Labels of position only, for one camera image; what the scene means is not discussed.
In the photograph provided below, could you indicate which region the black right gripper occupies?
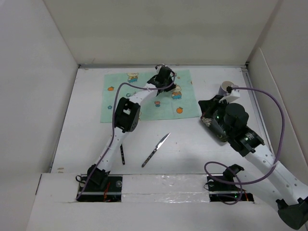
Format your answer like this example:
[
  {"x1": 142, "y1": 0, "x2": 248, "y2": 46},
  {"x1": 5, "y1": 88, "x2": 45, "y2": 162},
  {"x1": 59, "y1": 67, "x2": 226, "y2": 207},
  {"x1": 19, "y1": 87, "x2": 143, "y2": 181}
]
[{"x1": 199, "y1": 94, "x2": 232, "y2": 137}]

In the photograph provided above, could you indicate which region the purple cup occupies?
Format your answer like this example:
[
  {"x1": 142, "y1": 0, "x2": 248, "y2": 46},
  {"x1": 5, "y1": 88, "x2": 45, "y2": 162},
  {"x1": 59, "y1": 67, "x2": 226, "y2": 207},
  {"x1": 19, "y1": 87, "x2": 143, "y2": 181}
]
[{"x1": 218, "y1": 81, "x2": 235, "y2": 96}]

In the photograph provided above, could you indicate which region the black floral rectangular plate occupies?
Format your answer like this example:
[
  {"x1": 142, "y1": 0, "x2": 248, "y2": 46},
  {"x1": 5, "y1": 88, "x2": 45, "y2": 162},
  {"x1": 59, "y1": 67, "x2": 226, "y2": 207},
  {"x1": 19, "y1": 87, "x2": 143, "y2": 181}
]
[{"x1": 200, "y1": 113, "x2": 228, "y2": 142}]

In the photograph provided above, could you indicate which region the green cartoon print cloth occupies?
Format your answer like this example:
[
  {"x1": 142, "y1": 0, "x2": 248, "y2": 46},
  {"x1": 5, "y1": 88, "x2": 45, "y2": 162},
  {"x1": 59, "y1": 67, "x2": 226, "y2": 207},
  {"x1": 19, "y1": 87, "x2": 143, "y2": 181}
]
[{"x1": 100, "y1": 70, "x2": 200, "y2": 123}]

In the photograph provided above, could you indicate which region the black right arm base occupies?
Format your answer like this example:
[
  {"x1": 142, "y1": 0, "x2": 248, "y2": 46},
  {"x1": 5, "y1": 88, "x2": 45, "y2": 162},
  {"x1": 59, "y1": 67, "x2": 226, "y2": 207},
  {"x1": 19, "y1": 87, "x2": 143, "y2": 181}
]
[{"x1": 204, "y1": 164, "x2": 255, "y2": 204}]

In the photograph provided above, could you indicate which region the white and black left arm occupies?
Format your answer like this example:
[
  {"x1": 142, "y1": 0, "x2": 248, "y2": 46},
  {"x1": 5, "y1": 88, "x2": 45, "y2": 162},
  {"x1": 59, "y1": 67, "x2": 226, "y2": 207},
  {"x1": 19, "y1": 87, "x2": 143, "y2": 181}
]
[{"x1": 85, "y1": 65, "x2": 176, "y2": 191}]

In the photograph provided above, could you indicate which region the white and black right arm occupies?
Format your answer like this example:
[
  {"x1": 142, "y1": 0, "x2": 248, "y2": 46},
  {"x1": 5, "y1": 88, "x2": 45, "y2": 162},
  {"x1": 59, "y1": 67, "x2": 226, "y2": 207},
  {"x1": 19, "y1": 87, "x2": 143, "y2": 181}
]
[{"x1": 198, "y1": 95, "x2": 308, "y2": 230}]

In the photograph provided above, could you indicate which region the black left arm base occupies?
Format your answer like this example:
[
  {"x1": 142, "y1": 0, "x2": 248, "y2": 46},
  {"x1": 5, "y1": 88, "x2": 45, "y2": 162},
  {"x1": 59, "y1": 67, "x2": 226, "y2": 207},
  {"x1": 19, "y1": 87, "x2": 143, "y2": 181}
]
[{"x1": 75, "y1": 175, "x2": 123, "y2": 203}]

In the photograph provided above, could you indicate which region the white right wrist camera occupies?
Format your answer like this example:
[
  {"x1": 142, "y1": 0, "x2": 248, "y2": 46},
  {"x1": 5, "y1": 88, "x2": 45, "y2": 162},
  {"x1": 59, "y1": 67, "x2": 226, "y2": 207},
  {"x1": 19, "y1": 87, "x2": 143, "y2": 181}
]
[{"x1": 219, "y1": 85, "x2": 240, "y2": 103}]

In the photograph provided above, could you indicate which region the knife with patterned handle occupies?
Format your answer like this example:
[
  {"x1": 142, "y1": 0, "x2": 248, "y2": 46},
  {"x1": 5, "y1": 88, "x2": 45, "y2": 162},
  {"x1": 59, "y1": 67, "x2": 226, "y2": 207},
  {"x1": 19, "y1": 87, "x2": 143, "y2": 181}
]
[{"x1": 141, "y1": 133, "x2": 170, "y2": 167}]

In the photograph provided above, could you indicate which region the silver fork with patterned handle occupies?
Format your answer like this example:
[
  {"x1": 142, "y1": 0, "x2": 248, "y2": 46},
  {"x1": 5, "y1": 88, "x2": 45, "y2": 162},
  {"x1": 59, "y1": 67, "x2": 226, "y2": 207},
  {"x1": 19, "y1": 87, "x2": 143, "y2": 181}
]
[{"x1": 120, "y1": 144, "x2": 126, "y2": 165}]

